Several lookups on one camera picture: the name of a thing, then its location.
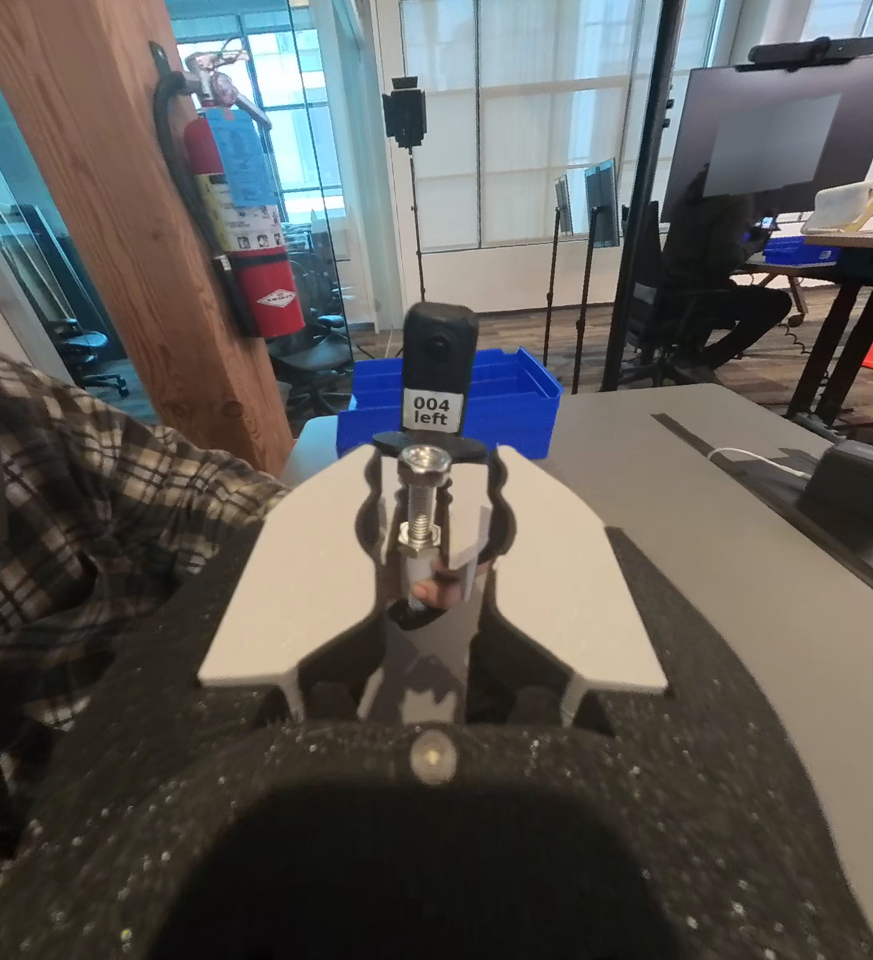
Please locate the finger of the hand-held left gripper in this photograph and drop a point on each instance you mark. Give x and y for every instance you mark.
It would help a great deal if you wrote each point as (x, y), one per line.
(474, 536)
(415, 574)

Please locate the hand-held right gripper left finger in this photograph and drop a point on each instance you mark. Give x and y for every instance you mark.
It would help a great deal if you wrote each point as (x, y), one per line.
(294, 585)

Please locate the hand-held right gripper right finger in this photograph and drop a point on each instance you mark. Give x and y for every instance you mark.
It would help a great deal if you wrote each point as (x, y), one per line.
(579, 585)

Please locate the silver hex bolt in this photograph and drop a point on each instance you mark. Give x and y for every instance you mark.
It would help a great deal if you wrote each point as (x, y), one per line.
(423, 495)

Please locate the blue plastic bin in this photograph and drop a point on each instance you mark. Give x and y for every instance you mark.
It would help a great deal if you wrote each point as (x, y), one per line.
(511, 412)

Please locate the person's left forearm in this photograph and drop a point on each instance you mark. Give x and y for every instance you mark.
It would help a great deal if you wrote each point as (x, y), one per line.
(204, 495)

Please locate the person's left hand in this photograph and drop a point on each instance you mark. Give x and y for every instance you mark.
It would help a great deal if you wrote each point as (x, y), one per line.
(440, 592)

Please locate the grey office chair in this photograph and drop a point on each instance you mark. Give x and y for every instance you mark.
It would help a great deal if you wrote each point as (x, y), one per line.
(316, 360)

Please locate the red fire extinguisher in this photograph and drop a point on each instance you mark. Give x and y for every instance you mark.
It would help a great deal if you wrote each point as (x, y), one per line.
(279, 300)

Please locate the black panel stand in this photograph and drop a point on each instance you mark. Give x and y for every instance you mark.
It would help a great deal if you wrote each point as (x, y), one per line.
(601, 202)
(564, 195)

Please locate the black light stand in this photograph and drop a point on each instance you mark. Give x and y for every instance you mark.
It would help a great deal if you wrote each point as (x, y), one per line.
(405, 112)

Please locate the blue paper tag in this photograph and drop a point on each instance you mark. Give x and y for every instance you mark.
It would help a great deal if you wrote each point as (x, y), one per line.
(245, 157)

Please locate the black device box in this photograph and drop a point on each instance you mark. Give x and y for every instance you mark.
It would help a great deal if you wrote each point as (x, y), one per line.
(856, 484)

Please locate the white and yellow bundle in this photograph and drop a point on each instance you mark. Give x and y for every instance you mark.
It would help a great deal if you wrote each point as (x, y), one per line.
(841, 206)

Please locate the wooden office desk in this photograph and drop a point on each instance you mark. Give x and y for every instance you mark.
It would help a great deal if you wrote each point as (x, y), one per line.
(871, 241)

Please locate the black webcam bar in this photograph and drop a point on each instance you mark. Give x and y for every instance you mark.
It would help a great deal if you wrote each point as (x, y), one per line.
(811, 54)

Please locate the wooden post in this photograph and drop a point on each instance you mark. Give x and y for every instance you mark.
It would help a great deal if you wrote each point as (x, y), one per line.
(106, 225)

